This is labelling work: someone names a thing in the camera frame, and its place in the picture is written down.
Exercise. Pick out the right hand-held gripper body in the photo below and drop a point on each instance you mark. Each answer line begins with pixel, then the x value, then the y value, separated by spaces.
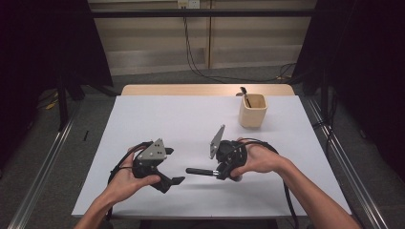
pixel 229 152

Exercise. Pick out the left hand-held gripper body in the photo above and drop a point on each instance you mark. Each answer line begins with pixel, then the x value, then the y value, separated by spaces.
pixel 154 152

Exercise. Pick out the beige square cup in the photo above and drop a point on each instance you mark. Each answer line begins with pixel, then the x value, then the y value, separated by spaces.
pixel 252 117

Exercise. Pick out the thin black makeup brush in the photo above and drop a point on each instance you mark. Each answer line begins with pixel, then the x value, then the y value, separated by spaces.
pixel 246 97

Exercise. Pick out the person's right hand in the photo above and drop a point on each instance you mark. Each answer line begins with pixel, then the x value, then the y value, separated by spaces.
pixel 261 160

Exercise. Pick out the person's left hand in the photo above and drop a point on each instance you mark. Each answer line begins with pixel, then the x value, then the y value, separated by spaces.
pixel 124 184

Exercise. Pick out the white table sheet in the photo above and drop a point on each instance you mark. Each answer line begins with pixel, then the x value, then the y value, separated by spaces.
pixel 191 111

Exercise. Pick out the dark table grommet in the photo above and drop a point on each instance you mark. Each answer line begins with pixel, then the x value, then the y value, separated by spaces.
pixel 238 94

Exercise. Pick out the black metal stand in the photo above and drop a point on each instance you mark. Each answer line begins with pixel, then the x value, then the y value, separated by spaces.
pixel 324 95
pixel 62 105

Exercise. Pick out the black horizontal bar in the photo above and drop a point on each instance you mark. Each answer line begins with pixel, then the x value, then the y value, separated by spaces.
pixel 197 13

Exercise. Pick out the black curtain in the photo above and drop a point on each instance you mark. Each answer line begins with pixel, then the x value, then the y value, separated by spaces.
pixel 366 63
pixel 41 47

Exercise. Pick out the aluminium floor rail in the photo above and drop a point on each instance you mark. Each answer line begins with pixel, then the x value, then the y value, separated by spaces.
pixel 369 206
pixel 41 178

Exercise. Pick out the white wall socket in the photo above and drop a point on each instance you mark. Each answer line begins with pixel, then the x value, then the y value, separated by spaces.
pixel 188 4

